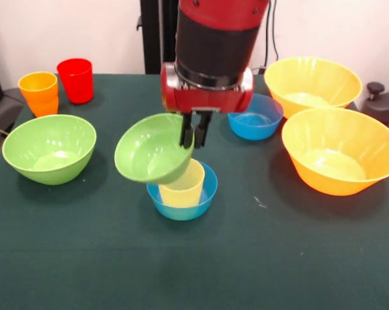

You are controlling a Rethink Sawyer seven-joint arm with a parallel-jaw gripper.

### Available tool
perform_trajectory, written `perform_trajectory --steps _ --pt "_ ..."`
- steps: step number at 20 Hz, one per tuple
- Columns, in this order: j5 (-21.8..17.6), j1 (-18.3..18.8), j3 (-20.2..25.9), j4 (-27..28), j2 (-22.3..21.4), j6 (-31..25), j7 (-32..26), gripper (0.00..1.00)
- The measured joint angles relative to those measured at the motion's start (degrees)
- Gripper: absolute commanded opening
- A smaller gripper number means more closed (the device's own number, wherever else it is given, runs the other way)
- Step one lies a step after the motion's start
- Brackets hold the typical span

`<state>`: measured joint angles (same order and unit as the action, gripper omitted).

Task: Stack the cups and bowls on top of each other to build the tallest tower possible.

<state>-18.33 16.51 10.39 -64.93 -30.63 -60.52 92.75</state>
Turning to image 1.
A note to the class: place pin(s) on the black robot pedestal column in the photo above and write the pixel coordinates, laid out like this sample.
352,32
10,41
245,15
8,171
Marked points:
155,32

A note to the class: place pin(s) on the black pedestal foot with knob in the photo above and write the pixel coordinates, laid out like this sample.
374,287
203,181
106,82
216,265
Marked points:
383,103

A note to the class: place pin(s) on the small green bowl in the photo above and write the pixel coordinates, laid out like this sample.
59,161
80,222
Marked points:
149,151

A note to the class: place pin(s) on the blue bowl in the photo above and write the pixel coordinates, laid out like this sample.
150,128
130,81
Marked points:
257,126
185,213

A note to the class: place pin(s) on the yellow cup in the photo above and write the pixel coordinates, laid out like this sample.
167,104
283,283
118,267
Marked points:
181,193

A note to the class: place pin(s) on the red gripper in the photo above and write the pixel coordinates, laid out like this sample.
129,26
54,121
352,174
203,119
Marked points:
207,100

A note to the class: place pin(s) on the orange cup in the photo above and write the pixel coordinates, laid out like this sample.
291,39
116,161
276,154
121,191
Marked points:
39,93

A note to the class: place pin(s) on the large orange bowl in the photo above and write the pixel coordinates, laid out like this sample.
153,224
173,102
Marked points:
312,80
336,155

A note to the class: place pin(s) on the dark green table cloth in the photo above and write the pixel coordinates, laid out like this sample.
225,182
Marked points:
181,258

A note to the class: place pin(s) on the large green bowl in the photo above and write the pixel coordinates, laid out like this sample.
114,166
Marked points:
49,151

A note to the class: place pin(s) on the red cup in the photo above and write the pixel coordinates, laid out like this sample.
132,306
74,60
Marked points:
75,80

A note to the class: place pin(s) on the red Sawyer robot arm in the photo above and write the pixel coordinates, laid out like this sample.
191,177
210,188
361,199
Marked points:
217,35

